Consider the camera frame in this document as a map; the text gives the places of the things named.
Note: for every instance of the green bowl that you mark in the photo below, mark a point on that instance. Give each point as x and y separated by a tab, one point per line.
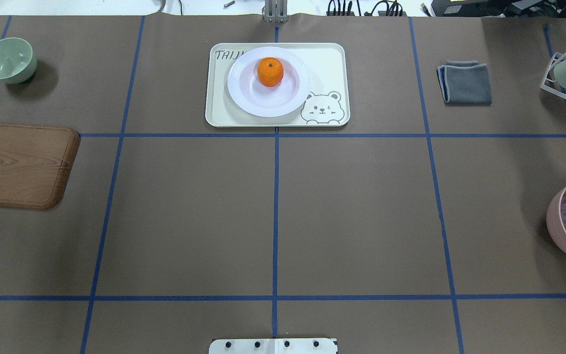
18	60

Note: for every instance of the wooden cutting board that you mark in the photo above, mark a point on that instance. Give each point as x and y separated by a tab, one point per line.
35	164

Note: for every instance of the grey folded cloth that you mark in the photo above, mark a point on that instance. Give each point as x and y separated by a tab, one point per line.
465	83

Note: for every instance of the cream bear tray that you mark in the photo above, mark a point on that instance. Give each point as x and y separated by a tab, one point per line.
327	104

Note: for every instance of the white round plate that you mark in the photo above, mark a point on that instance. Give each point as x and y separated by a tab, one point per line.
252	96

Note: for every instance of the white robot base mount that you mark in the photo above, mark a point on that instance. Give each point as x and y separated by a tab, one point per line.
274	346

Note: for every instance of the orange fruit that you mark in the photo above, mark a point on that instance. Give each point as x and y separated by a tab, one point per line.
270	72

